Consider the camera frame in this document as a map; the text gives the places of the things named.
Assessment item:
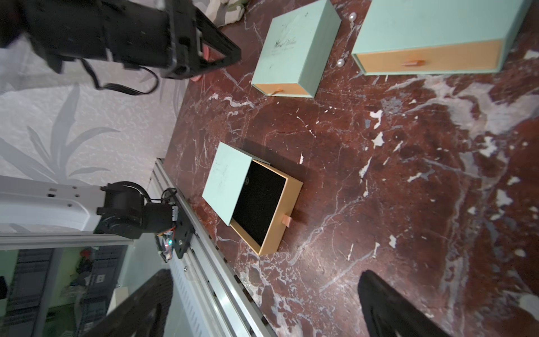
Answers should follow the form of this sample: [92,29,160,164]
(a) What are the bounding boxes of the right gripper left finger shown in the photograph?
[85,269,173,337]

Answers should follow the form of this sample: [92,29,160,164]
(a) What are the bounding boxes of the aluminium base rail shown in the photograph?
[149,157,279,337]

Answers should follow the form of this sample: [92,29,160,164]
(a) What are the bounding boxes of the mint drawer jewelry box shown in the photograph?
[352,0,532,76]

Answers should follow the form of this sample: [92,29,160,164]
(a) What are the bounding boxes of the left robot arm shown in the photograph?
[1,1,245,240]

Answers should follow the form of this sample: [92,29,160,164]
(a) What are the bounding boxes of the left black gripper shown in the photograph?
[1,1,241,79]

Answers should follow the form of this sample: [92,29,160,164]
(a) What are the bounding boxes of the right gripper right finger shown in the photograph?
[357,270,449,337]

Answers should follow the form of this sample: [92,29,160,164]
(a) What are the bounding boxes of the beige gardening gloves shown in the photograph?
[193,0,250,28]

